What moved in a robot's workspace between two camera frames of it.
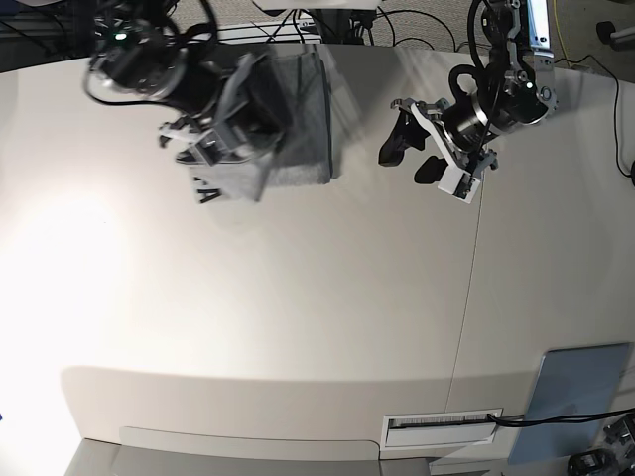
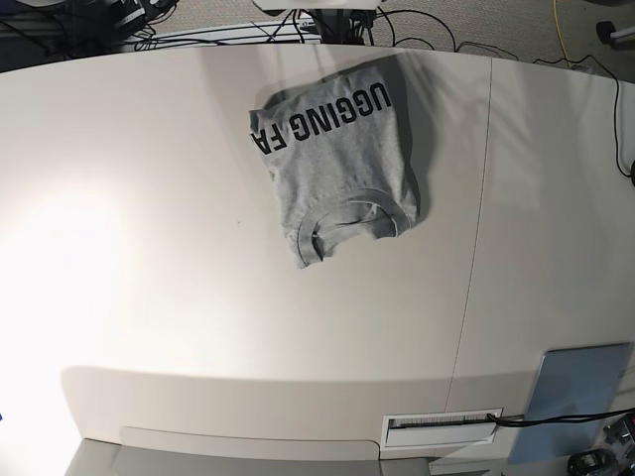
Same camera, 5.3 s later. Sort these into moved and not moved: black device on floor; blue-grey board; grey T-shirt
Moved: grey T-shirt
Not moved: blue-grey board; black device on floor
